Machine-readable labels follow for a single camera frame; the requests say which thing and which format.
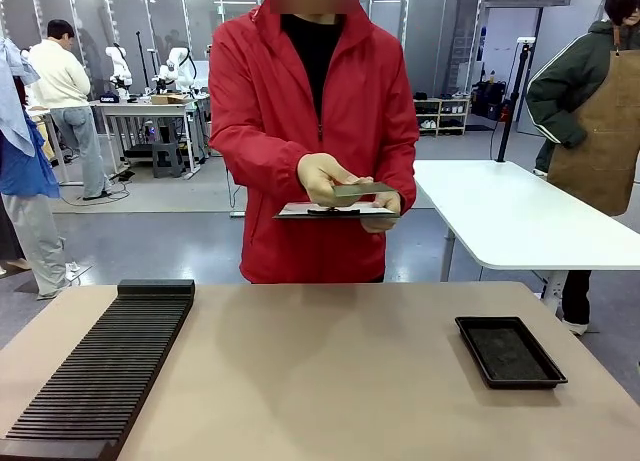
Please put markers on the black shallow tray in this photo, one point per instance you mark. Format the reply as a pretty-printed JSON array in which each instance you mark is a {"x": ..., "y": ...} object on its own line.
[{"x": 510, "y": 356}]

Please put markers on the person's left hand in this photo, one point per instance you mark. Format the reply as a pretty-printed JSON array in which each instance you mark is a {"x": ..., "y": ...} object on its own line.
[{"x": 390, "y": 225}]

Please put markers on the thin black background stand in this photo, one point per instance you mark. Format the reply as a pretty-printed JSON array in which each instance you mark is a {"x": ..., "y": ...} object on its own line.
[{"x": 142, "y": 61}]

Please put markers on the white shoes pair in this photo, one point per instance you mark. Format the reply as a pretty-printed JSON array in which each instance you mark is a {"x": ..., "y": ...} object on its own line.
[{"x": 428, "y": 125}]

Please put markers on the black slotted PCB rack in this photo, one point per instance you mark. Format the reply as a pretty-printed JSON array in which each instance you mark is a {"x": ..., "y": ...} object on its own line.
[{"x": 100, "y": 371}]

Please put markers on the black tripod pole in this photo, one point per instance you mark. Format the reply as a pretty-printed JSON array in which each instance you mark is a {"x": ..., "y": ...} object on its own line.
[{"x": 515, "y": 91}]

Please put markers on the grey background work table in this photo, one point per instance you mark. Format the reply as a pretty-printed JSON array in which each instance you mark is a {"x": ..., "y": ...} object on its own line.
[{"x": 140, "y": 108}]

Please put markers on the clipboard with white paper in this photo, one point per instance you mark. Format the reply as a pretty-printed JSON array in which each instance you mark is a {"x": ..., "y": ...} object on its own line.
[{"x": 300, "y": 212}]

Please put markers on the person in cream sweater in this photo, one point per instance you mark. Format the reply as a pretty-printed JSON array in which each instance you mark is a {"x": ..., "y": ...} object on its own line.
[{"x": 60, "y": 76}]

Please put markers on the person's right hand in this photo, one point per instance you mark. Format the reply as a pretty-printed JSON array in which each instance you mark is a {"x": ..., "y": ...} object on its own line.
[{"x": 320, "y": 178}]

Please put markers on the person in brown apron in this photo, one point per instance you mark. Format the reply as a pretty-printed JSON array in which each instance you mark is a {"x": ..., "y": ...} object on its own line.
[{"x": 610, "y": 131}]

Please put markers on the large white background robot arm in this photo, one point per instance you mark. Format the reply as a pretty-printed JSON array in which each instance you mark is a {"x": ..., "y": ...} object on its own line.
[{"x": 176, "y": 63}]

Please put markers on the person in blue shirt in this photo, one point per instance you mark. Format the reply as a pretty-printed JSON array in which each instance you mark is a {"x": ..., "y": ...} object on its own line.
[{"x": 25, "y": 171}]

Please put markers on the black labelled box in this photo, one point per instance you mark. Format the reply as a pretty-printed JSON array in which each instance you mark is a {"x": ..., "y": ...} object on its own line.
[{"x": 108, "y": 99}]

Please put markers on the white side table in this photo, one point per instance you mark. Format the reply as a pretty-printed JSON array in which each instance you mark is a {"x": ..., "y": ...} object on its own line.
[{"x": 500, "y": 216}]

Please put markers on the grey-green PCB board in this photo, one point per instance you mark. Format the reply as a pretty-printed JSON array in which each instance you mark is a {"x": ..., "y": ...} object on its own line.
[{"x": 365, "y": 189}]

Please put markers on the person in red jacket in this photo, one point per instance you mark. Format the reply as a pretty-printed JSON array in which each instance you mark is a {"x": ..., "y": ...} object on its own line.
[{"x": 270, "y": 121}]

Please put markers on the small white background robot arm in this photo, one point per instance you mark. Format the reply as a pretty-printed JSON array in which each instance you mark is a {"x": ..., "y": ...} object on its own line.
[{"x": 120, "y": 63}]

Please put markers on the wooden shoe shelf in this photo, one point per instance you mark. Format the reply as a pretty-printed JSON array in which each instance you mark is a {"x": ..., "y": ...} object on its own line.
[{"x": 445, "y": 115}]

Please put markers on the person's right forearm red sleeve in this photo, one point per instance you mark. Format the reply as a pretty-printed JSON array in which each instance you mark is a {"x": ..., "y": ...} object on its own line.
[{"x": 255, "y": 153}]

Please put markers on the brown cardboard box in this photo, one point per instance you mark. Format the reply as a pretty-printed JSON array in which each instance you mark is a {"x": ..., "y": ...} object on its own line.
[{"x": 170, "y": 99}]

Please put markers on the grey step stool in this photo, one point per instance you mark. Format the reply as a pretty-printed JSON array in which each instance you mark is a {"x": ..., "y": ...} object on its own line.
[{"x": 167, "y": 158}]

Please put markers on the person's left forearm red sleeve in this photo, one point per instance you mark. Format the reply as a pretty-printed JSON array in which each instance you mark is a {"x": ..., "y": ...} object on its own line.
[{"x": 406, "y": 176}]

